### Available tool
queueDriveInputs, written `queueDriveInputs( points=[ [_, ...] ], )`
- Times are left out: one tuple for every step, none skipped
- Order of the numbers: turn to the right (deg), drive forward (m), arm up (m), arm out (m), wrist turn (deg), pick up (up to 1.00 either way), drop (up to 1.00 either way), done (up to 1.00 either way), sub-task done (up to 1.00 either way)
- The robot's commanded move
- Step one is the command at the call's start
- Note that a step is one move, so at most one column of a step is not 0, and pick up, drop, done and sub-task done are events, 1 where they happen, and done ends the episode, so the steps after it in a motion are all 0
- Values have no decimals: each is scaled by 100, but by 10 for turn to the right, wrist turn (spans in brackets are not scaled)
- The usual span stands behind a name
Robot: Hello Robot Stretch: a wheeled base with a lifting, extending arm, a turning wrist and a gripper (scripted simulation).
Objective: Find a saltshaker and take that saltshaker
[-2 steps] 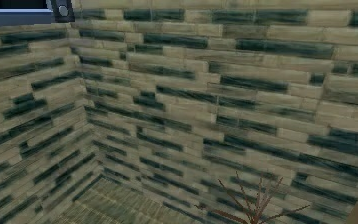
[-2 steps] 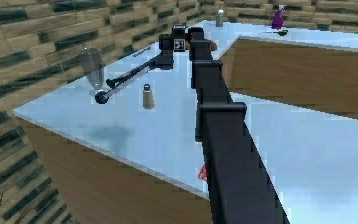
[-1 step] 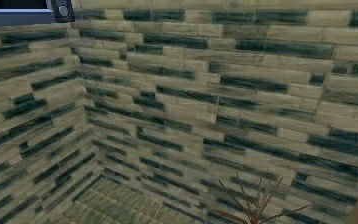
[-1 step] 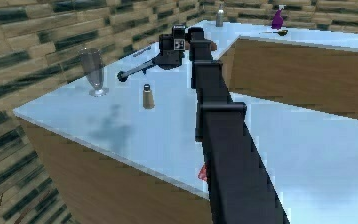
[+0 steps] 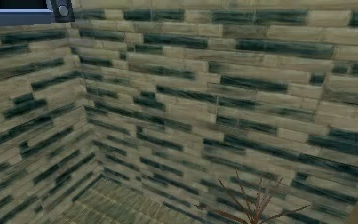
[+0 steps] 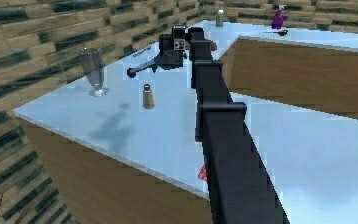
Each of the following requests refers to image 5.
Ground red bare twig house plant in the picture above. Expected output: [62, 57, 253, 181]
[194, 171, 311, 224]

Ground dark blue framed window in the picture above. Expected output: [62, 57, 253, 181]
[0, 0, 76, 28]

